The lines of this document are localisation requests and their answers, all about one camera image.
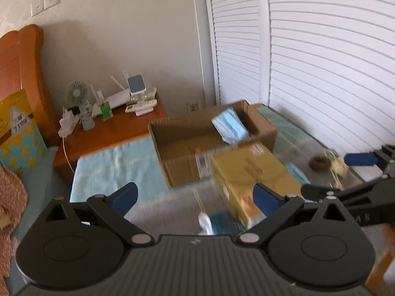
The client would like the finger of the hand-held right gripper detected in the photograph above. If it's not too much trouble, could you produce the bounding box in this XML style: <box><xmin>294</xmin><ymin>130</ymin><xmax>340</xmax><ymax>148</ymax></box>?
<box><xmin>344</xmin><ymin>144</ymin><xmax>395</xmax><ymax>180</ymax></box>
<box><xmin>301</xmin><ymin>177</ymin><xmax>388</xmax><ymax>205</ymax></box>

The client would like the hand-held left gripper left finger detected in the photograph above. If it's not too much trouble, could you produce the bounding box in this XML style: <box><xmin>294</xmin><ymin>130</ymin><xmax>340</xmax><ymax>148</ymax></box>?
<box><xmin>46</xmin><ymin>183</ymin><xmax>155</xmax><ymax>248</ymax></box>

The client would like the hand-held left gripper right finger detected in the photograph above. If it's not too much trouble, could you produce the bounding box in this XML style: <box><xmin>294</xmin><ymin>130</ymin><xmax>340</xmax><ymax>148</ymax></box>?
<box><xmin>236</xmin><ymin>183</ymin><xmax>352</xmax><ymax>249</ymax></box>

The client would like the cream patterned cloth pouch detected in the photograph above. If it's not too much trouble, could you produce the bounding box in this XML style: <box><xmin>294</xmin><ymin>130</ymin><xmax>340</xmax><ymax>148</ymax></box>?
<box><xmin>324</xmin><ymin>149</ymin><xmax>351</xmax><ymax>190</ymax></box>

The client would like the brown hair scrunchie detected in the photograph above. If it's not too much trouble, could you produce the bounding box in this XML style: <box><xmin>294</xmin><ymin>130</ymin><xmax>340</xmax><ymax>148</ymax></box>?
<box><xmin>309</xmin><ymin>156</ymin><xmax>331</xmax><ymax>172</ymax></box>

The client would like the cardboard box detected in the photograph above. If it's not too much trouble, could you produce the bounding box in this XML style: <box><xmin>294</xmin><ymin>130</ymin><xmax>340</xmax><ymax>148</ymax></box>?
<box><xmin>148</xmin><ymin>99</ymin><xmax>278</xmax><ymax>188</ymax></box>

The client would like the blue face mask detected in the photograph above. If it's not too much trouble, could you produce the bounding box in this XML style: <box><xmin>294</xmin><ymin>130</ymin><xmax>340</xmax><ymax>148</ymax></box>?
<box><xmin>284</xmin><ymin>160</ymin><xmax>311</xmax><ymax>186</ymax></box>

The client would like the yellow tissue pack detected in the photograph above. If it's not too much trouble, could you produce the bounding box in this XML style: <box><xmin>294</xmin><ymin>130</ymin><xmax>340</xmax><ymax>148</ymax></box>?
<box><xmin>211</xmin><ymin>142</ymin><xmax>304</xmax><ymax>229</ymax></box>

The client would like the clear teal plastic bag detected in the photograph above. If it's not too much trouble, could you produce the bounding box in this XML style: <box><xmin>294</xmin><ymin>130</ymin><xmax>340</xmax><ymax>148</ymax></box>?
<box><xmin>211</xmin><ymin>211</ymin><xmax>247</xmax><ymax>237</ymax></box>

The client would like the white cloth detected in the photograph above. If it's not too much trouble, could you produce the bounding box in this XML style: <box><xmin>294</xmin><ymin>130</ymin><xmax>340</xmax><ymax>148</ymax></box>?
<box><xmin>197</xmin><ymin>211</ymin><xmax>217</xmax><ymax>237</ymax></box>

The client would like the wooden nightstand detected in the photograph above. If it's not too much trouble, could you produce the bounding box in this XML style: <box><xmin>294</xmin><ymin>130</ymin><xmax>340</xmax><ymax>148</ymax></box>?
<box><xmin>53</xmin><ymin>99</ymin><xmax>169</xmax><ymax>186</ymax></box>

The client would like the stack of blue face masks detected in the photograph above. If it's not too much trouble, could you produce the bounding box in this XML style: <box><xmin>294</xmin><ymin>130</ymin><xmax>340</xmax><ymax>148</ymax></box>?
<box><xmin>211</xmin><ymin>108</ymin><xmax>250</xmax><ymax>144</ymax></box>

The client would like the white remote control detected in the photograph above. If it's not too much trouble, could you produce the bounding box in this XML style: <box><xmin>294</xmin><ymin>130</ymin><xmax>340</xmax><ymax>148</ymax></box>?
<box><xmin>125</xmin><ymin>98</ymin><xmax>158</xmax><ymax>117</ymax></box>

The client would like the white power strip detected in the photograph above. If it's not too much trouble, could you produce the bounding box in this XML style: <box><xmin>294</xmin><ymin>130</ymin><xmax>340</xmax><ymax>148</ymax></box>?
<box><xmin>59</xmin><ymin>106</ymin><xmax>81</xmax><ymax>137</ymax></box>

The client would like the white router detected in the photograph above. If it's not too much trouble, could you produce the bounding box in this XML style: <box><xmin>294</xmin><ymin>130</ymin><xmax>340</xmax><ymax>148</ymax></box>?
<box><xmin>92</xmin><ymin>75</ymin><xmax>131</xmax><ymax>118</ymax></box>

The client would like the wide white louvered door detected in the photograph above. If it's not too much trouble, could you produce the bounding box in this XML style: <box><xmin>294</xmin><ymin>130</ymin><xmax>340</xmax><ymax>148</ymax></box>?
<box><xmin>265</xmin><ymin>0</ymin><xmax>395</xmax><ymax>186</ymax></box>

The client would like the brown floral cloth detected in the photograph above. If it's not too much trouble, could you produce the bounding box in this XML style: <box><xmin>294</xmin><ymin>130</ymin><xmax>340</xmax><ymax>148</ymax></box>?
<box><xmin>0</xmin><ymin>163</ymin><xmax>29</xmax><ymax>281</ymax></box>

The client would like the green desk fan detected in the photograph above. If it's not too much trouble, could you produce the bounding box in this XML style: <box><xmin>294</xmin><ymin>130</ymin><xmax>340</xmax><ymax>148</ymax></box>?
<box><xmin>65</xmin><ymin>81</ymin><xmax>95</xmax><ymax>130</ymax></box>

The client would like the yellow snack bag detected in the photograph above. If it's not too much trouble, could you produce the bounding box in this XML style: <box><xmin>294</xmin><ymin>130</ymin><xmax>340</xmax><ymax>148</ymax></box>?
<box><xmin>0</xmin><ymin>89</ymin><xmax>47</xmax><ymax>178</ymax></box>

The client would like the wooden headboard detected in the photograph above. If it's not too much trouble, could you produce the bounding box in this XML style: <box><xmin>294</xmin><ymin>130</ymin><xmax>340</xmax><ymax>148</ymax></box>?
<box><xmin>0</xmin><ymin>25</ymin><xmax>61</xmax><ymax>149</ymax></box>

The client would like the narrow white louvered door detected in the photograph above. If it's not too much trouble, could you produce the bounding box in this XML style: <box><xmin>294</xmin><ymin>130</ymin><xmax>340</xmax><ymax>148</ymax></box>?
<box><xmin>203</xmin><ymin>0</ymin><xmax>270</xmax><ymax>106</ymax></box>

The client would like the white charger cable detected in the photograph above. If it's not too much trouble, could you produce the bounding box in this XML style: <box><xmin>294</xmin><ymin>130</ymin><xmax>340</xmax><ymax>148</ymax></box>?
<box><xmin>61</xmin><ymin>135</ymin><xmax>76</xmax><ymax>174</ymax></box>

